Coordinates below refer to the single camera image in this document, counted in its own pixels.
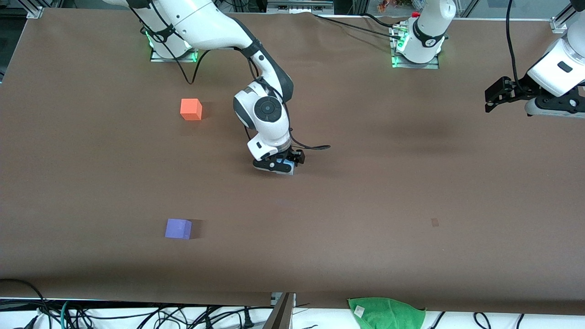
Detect blue foam block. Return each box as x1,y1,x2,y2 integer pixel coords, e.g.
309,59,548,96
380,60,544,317
274,157,296,176

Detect orange foam block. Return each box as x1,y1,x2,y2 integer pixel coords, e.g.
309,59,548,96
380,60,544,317
180,98,202,121

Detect purple foam block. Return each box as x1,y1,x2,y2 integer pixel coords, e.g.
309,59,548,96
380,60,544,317
165,218,192,240

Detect green cloth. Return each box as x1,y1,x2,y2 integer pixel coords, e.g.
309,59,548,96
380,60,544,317
347,297,426,329

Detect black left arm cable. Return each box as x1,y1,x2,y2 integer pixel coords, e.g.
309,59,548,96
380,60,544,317
505,0,521,83

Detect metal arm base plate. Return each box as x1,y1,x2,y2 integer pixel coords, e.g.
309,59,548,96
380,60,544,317
391,25,440,69
150,27,198,62

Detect black cable on table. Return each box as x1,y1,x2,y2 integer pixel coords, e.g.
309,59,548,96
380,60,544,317
361,13,405,29
313,14,399,35

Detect aluminium frame rail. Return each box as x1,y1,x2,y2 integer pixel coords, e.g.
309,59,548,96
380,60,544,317
267,0,334,14

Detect tangled black floor cables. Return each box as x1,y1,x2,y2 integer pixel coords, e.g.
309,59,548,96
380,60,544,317
69,304,256,329

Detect teal cable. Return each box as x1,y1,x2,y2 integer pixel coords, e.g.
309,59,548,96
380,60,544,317
58,300,72,329

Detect black looped floor cable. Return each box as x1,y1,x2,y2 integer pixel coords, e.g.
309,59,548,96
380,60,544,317
0,279,50,329

